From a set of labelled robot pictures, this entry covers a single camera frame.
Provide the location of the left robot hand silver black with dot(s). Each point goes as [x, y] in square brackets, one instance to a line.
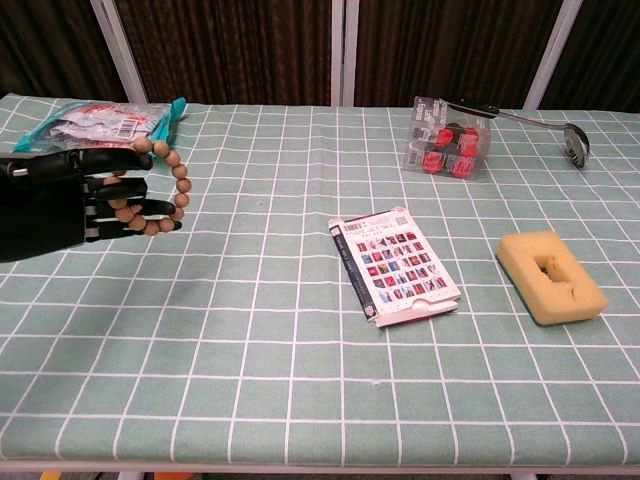
[45, 200]

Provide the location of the teal snack bag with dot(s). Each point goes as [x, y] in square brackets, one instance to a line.
[100, 122]

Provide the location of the dark brown curtain panel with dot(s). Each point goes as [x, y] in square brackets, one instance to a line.
[440, 50]
[230, 50]
[605, 55]
[50, 45]

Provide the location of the green checkered tablecloth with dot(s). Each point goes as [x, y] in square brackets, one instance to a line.
[280, 350]

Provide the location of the white card box with pictures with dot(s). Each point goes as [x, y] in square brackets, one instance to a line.
[400, 267]

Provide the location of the clear box of red capsules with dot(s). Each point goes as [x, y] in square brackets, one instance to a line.
[445, 145]

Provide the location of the yellow sponge with hole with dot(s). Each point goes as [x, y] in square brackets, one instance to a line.
[550, 280]

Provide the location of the white partition post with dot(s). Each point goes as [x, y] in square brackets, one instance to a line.
[552, 50]
[120, 50]
[344, 50]

